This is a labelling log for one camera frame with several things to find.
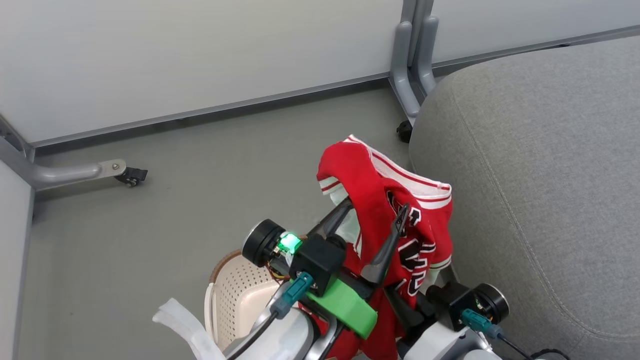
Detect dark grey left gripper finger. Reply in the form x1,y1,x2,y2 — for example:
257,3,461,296
307,198,354,240
360,202,411,288

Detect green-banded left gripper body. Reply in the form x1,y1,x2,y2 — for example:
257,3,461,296
305,270,379,341

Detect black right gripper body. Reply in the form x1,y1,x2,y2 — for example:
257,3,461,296
384,287,437,342

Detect red basketball jersey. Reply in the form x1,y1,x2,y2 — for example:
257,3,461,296
316,134,454,360

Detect cream perforated laundry basket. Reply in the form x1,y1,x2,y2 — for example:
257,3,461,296
204,248,301,353

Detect grey fabric sofa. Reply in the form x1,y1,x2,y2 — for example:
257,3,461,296
408,36,640,360

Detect white fabric strip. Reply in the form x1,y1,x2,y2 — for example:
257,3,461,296
152,298,227,360

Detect grey double partition leg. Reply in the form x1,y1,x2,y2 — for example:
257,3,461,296
389,0,441,127

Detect left black cable teal plug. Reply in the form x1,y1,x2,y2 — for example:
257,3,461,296
225,271,314,360

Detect black cable teal plug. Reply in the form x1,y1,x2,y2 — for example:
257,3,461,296
225,271,314,360
461,308,537,360

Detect right black cable teal plug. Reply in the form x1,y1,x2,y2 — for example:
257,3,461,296
461,308,537,360

